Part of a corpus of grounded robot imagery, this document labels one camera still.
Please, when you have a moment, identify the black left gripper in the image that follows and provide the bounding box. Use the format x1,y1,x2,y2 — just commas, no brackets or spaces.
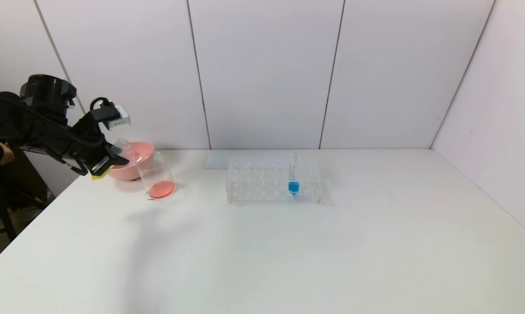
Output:
73,132,130,176

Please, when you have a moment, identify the test tube with yellow pigment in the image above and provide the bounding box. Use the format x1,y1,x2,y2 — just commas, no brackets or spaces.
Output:
90,138,134,181

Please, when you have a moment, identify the clear glass beaker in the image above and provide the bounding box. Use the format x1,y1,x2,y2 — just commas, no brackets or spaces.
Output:
135,152,177,200

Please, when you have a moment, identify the clear acrylic test tube rack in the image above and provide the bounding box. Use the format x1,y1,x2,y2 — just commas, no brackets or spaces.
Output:
226,159,322,205

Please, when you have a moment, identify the test tube with blue pigment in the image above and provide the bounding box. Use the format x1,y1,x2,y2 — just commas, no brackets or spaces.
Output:
288,151,301,197

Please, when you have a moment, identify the pink bowl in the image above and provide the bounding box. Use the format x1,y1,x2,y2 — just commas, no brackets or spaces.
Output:
107,141,155,182

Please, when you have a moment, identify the white paper sheet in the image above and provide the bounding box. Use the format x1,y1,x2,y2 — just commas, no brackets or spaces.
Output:
206,151,298,170

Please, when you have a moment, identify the black stool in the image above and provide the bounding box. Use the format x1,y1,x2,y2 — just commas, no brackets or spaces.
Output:
0,204,18,246

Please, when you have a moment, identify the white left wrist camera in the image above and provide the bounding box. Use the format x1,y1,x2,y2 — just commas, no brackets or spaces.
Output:
103,104,131,131

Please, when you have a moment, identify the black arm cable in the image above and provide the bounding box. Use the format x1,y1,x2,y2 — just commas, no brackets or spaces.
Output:
0,89,120,199

